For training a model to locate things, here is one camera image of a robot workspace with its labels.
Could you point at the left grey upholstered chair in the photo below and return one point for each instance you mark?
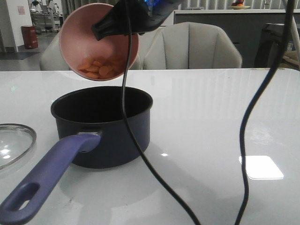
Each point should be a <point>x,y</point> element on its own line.
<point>50,58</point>

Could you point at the beige cushion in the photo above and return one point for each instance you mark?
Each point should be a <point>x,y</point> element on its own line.
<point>290,60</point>

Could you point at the pink bowl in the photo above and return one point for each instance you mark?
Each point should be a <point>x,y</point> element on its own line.
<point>81,20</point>

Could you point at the dark metal appliance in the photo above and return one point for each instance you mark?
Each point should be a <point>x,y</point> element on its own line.
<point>270,39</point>

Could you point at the dark blue saucepan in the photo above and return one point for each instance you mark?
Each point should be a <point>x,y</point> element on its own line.
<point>98,128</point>

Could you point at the fruit plate on counter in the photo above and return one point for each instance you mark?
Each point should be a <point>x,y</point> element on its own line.
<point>238,4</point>

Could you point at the red bin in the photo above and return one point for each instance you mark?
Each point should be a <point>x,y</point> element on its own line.
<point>29,37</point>

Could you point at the glass pot lid blue knob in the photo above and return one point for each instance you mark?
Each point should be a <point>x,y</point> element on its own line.
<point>15,141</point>

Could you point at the orange ham slices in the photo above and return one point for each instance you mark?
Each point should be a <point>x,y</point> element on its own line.
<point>100,69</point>

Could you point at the right grey upholstered chair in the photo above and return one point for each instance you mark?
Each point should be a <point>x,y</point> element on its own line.
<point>191,45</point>

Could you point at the grey upholstered chair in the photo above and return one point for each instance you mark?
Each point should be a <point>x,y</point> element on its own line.
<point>191,45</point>
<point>50,58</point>

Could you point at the grey counter with white top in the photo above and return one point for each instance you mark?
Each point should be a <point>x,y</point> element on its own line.
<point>243,26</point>

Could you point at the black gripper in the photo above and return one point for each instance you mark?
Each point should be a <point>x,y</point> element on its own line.
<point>133,16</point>

